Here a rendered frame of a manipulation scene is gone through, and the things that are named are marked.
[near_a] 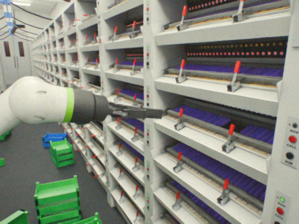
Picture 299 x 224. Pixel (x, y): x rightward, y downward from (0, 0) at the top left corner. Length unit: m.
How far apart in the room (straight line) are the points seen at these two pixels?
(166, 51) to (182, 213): 0.76
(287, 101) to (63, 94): 0.54
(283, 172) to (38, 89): 0.63
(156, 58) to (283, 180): 0.71
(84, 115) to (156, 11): 0.65
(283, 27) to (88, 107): 0.51
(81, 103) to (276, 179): 0.54
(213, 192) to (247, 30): 0.58
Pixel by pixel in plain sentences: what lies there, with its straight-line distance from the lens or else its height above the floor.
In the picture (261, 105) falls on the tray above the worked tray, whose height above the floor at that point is 1.13.
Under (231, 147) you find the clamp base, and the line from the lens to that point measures 0.79.
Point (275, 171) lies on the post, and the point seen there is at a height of 0.97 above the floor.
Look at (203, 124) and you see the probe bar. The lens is 0.92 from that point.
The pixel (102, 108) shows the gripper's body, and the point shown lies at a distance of 0.62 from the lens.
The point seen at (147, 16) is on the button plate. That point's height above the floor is 1.44.
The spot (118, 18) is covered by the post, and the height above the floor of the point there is 1.53.
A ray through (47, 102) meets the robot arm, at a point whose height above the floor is 1.16.
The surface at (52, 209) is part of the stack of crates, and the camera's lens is 1.90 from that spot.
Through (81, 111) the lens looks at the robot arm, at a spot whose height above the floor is 1.12.
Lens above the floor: 1.26
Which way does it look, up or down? 15 degrees down
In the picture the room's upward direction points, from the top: straight up
